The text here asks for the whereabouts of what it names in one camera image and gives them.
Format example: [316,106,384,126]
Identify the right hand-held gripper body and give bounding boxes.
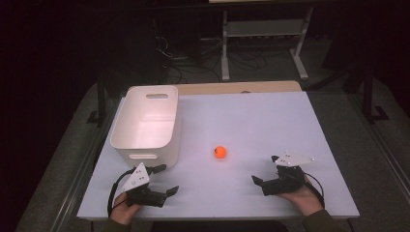
[262,151,316,197]

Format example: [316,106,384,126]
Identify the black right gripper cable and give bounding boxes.
[303,172,326,209]

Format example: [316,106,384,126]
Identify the person's left hand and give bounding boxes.
[109,191,141,226]

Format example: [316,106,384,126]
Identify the orange ball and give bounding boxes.
[214,145,227,160]

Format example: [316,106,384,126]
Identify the white plastic storage bin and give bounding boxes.
[109,84,183,169]

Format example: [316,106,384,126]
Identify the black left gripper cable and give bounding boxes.
[106,167,137,218]

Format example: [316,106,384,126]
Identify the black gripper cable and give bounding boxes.
[106,167,137,218]
[303,172,326,209]

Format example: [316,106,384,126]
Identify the person's right hand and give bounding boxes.
[278,183,324,218]

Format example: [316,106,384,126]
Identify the tangle of floor cables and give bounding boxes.
[155,36,269,84]

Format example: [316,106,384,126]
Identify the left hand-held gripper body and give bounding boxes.
[120,162,167,209]

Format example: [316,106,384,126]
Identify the black floor stand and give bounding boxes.
[86,75,109,128]
[361,66,391,124]

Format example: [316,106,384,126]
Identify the grey metal shelf stand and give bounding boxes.
[220,6,314,82]

